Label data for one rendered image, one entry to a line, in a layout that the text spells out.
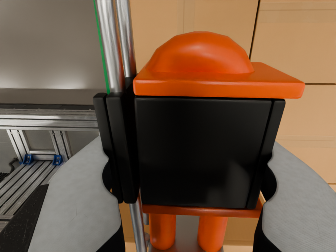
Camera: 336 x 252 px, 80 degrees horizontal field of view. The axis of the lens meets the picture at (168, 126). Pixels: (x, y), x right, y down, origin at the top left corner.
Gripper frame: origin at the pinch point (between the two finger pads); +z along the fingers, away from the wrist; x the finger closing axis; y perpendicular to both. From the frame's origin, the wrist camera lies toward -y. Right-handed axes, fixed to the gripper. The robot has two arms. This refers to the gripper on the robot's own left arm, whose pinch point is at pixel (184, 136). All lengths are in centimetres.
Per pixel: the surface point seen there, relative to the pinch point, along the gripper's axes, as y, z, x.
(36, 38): 2, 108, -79
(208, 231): 7.7, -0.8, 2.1
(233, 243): 30.7, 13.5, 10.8
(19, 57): 12, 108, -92
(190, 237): 10.1, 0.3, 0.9
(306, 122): 24, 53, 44
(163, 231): 7.8, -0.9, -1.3
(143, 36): -3, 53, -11
